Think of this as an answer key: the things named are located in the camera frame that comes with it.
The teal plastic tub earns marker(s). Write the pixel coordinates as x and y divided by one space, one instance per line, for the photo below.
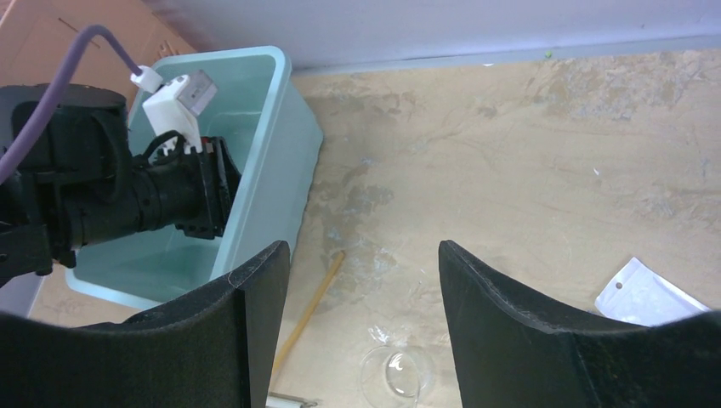
274 141

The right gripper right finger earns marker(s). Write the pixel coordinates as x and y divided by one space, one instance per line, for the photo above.
514 346

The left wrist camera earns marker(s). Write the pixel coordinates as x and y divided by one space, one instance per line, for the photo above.
175 105

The amber rubber tubing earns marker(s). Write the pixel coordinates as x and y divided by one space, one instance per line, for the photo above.
311 307

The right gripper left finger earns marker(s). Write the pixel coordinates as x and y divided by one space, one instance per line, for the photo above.
212 347

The white paper tag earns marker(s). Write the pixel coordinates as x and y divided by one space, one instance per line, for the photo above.
639 296

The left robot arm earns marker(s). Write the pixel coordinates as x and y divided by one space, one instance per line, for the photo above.
80 185

